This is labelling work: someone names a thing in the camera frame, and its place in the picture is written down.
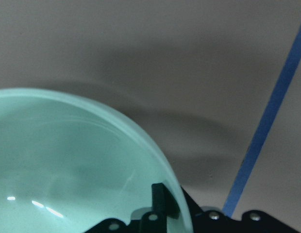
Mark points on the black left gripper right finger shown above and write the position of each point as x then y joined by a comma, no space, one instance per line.
214,221

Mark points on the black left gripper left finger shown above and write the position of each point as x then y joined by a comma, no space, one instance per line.
163,206

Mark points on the green bowl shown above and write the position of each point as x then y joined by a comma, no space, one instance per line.
68,163

